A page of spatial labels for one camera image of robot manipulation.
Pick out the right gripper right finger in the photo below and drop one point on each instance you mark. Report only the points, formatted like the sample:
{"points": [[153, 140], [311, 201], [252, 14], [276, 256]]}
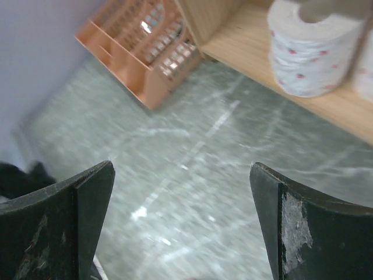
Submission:
{"points": [[309, 234]]}

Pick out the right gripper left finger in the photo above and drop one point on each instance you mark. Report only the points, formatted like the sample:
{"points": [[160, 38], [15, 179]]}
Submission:
{"points": [[52, 233]]}

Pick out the white dotted toilet roll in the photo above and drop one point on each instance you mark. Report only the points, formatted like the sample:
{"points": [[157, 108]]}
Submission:
{"points": [[313, 43]]}

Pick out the wooden two-tier shelf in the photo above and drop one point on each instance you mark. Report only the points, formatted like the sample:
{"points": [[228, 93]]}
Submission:
{"points": [[236, 33]]}

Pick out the orange plastic desk organizer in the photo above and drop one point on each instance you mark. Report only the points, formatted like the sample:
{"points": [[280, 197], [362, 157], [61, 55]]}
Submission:
{"points": [[145, 44]]}

